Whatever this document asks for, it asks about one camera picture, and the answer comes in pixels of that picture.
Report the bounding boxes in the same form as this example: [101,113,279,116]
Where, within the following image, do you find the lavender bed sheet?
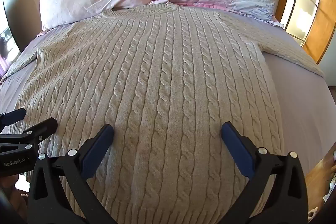
[0,2,332,174]

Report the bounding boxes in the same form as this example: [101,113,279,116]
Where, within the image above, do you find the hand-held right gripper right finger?
[220,121,308,224]

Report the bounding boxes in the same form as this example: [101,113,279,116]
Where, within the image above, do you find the wooden headboard with glass panels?
[274,0,336,65]

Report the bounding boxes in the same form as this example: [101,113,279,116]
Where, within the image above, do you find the wooden bedside furniture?
[304,144,336,214]

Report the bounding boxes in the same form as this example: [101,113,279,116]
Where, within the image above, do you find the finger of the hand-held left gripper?
[0,108,27,130]
[0,117,59,148]

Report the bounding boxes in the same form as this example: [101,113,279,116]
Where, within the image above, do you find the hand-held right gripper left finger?
[27,124,117,224]

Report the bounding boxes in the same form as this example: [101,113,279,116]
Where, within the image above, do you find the beige cable-knit sweater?
[0,3,325,224]

